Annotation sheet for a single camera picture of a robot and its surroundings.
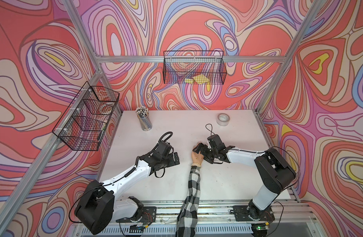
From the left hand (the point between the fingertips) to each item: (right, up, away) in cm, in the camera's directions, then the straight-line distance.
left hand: (175, 161), depth 85 cm
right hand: (+14, +1, +7) cm, 16 cm away
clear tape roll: (+36, +26, +29) cm, 53 cm away
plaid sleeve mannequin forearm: (+7, -23, -18) cm, 30 cm away
